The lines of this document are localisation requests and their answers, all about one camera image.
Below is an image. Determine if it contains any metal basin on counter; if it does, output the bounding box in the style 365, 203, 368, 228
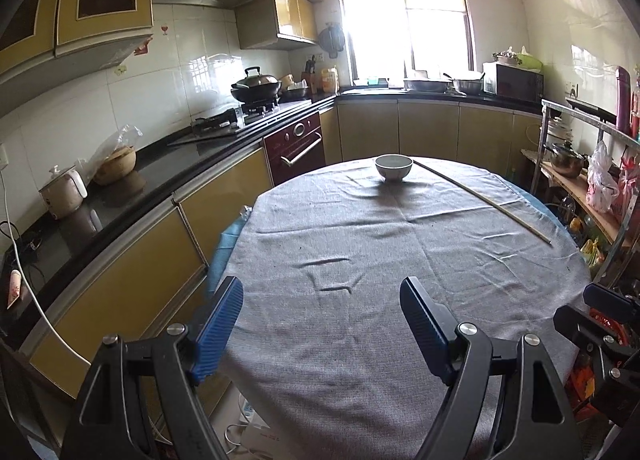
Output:
404, 78, 451, 94

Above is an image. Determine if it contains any white power strip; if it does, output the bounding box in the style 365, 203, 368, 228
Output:
238, 393, 262, 428

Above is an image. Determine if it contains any dark red built-in oven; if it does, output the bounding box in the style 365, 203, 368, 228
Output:
264, 113, 326, 186

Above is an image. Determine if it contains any white power cable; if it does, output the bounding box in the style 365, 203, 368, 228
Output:
0, 167, 91, 366

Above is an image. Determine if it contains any black wok with lid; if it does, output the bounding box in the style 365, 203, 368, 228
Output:
231, 66, 282, 104

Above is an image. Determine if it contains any black microwave oven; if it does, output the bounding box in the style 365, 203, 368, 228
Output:
483, 62, 544, 103

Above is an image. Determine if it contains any white ceramic bowl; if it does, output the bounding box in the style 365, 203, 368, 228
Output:
374, 154, 413, 182

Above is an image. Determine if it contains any white rice cooker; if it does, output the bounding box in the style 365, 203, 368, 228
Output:
39, 165, 88, 220

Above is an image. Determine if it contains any pink plastic bag on rack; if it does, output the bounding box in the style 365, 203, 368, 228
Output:
586, 141, 620, 213

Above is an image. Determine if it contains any steel pot on rack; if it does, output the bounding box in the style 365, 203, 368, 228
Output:
546, 142, 585, 179

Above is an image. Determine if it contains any yellow upper cabinet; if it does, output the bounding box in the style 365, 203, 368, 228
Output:
1, 0, 153, 103

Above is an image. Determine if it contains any metal storage rack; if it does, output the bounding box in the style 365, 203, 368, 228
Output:
529, 100, 639, 288

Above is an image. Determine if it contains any long thin wooden stick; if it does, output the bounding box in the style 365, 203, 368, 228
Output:
413, 160, 552, 247

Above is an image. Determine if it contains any grey tablecloth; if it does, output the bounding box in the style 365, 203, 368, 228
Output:
220, 158, 590, 459

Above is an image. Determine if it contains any knife block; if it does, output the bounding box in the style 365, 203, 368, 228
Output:
303, 54, 318, 95

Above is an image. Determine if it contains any brown clay pot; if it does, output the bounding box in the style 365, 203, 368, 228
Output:
93, 146, 137, 186

